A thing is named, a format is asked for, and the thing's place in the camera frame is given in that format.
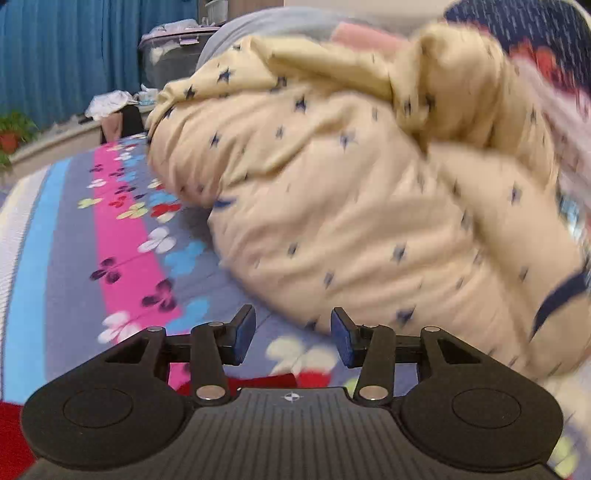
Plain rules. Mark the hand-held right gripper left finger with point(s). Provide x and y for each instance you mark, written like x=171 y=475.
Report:
x=244 y=334

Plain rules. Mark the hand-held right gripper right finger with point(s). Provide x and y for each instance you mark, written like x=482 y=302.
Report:
x=341 y=340

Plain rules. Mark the beige plush toy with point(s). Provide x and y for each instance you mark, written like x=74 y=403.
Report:
x=351 y=184

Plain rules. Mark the floral striped bed sheet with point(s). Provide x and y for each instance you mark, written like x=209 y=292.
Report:
x=74 y=258

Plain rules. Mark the dark chair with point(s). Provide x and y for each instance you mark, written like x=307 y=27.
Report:
x=131 y=121

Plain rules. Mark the white cloth pile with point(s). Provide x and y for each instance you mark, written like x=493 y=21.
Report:
x=108 y=104

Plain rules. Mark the pink cloth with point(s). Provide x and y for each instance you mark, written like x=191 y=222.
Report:
x=369 y=37

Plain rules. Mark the potted green plant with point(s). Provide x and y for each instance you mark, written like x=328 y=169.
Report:
x=16 y=131

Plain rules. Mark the grey pillow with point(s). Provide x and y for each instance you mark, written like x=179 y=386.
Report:
x=272 y=25

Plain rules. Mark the blue curtain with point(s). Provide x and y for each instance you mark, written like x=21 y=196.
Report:
x=60 y=50

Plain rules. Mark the navy red printed cloth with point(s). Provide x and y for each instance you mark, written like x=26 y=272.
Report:
x=540 y=32

